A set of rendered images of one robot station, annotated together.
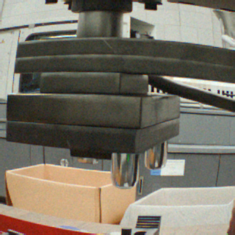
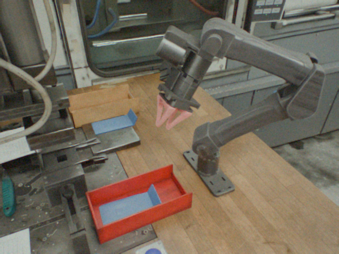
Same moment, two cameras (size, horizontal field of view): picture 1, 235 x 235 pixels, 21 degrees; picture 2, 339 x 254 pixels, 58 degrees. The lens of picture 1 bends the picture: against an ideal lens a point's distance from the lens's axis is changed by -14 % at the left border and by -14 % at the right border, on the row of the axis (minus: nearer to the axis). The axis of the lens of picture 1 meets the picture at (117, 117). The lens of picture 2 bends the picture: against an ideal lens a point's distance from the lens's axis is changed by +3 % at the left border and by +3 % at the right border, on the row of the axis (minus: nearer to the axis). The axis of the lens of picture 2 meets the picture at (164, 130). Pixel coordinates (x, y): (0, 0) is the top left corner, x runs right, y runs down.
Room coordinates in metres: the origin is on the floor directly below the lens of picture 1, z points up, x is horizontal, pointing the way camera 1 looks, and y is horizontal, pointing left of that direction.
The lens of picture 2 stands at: (1.21, -0.13, 1.55)
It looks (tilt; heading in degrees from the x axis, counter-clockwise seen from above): 38 degrees down; 142
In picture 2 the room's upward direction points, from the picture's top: straight up
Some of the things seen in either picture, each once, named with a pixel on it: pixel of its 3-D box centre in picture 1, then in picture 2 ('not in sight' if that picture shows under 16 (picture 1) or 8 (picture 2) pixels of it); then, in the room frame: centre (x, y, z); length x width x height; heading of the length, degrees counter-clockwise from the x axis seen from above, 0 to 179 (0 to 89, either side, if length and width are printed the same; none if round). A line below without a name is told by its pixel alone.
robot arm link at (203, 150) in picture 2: not in sight; (206, 145); (0.78, 0.36, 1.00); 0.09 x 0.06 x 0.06; 132
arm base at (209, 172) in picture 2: not in sight; (208, 161); (0.78, 0.37, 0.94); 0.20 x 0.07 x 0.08; 167
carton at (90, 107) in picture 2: not in sight; (103, 105); (0.30, 0.28, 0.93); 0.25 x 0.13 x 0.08; 77
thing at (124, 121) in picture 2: not in sight; (114, 120); (0.42, 0.26, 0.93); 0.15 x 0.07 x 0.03; 76
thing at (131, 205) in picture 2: not in sight; (130, 205); (0.76, 0.11, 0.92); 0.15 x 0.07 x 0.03; 73
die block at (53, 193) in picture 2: not in sight; (61, 168); (0.54, 0.02, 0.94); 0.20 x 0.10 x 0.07; 167
